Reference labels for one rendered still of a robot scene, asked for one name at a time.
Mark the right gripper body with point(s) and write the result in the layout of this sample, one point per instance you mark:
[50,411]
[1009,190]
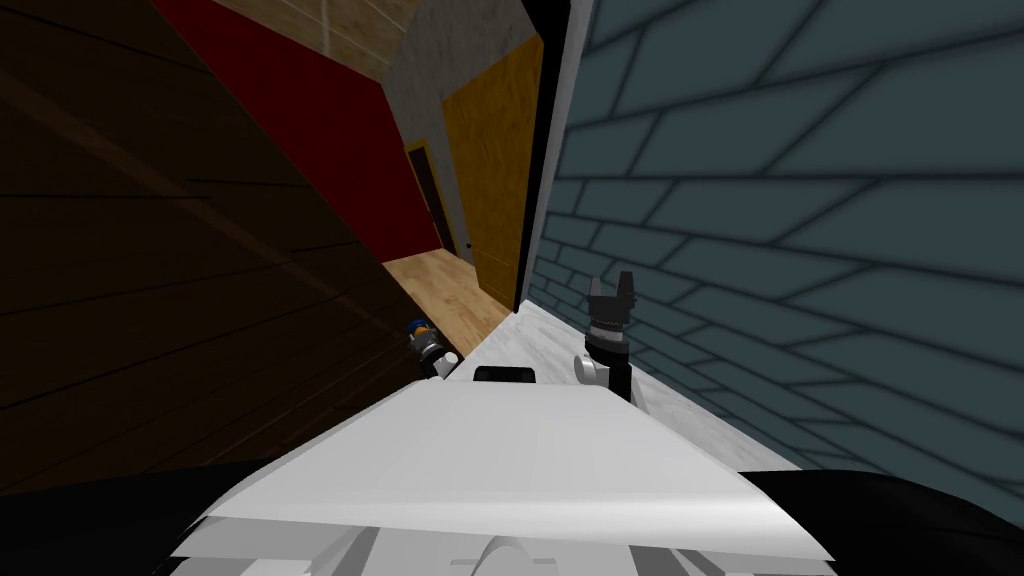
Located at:
[611,308]

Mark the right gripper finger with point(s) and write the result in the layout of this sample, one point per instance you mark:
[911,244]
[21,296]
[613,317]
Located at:
[597,288]
[626,285]

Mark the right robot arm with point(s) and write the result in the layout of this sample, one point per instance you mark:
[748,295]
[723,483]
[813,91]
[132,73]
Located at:
[606,340]

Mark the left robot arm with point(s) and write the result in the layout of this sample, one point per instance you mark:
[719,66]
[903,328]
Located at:
[436,360]

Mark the orange wooden door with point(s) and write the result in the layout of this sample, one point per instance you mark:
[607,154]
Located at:
[496,160]

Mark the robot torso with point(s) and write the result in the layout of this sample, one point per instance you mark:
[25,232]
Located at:
[512,456]

